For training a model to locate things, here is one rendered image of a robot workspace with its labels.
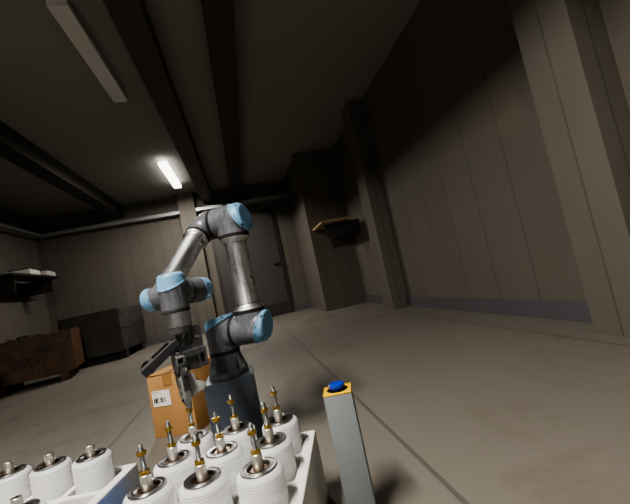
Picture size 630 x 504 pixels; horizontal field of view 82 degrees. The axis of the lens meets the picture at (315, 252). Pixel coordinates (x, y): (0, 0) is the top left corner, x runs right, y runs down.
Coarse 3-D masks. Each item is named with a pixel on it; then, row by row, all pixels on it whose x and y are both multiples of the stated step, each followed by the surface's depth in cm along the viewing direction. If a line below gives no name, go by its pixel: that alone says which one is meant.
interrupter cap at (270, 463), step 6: (264, 462) 75; (270, 462) 74; (276, 462) 73; (246, 468) 74; (252, 468) 74; (264, 468) 73; (270, 468) 72; (240, 474) 72; (246, 474) 71; (252, 474) 71; (258, 474) 70; (264, 474) 70
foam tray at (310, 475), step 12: (312, 432) 102; (312, 444) 95; (300, 456) 89; (312, 456) 91; (300, 468) 84; (312, 468) 87; (300, 480) 79; (312, 480) 84; (324, 480) 100; (300, 492) 74; (312, 492) 82; (324, 492) 96
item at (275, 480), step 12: (276, 468) 72; (240, 480) 70; (252, 480) 69; (264, 480) 69; (276, 480) 70; (240, 492) 70; (252, 492) 69; (264, 492) 69; (276, 492) 70; (288, 492) 73
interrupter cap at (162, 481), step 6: (156, 480) 77; (162, 480) 76; (138, 486) 76; (156, 486) 74; (162, 486) 74; (132, 492) 74; (138, 492) 74; (144, 492) 74; (150, 492) 72; (156, 492) 72; (132, 498) 71; (138, 498) 71
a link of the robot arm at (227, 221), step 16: (224, 208) 138; (240, 208) 138; (208, 224) 138; (224, 224) 136; (240, 224) 136; (224, 240) 137; (240, 240) 138; (240, 256) 137; (240, 272) 136; (240, 288) 136; (240, 304) 136; (256, 304) 136; (240, 320) 134; (256, 320) 133; (272, 320) 141; (240, 336) 134; (256, 336) 133
